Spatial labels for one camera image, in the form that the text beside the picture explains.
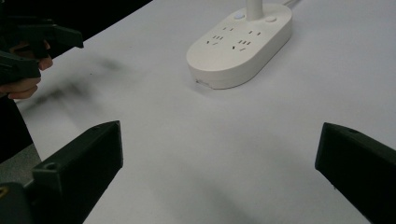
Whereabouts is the white power strip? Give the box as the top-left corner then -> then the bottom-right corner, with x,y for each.
186,0 -> 293,91

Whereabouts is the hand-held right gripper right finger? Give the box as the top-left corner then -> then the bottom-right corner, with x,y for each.
314,121 -> 396,224

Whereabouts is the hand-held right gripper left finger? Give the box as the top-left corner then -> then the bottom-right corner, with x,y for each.
23,119 -> 124,224

